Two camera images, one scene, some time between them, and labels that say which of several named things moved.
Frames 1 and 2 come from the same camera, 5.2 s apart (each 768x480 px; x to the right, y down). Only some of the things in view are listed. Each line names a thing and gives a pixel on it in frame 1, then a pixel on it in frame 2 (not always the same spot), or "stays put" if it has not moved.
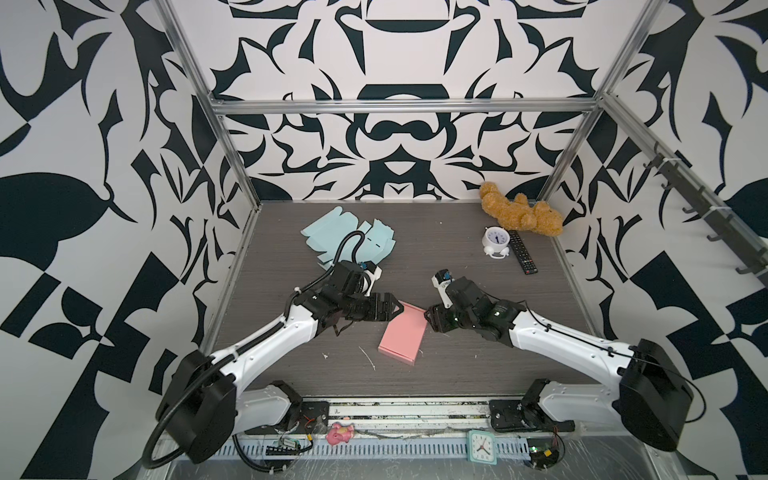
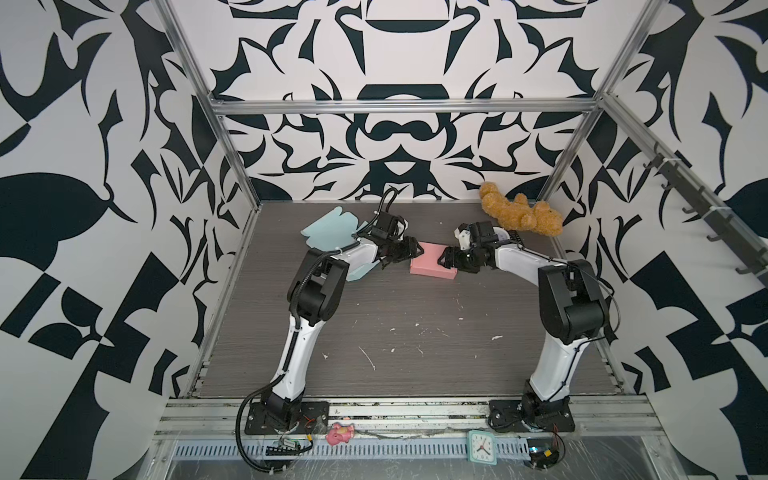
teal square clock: [481, 447] stays put
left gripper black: [384, 316] → [410, 249]
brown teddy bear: [518, 214] stays put
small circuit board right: [543, 452] stays put
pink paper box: [404, 334] → [427, 263]
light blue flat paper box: [338, 236] stays put
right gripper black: [433, 314] → [450, 258]
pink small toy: [340, 434] stays put
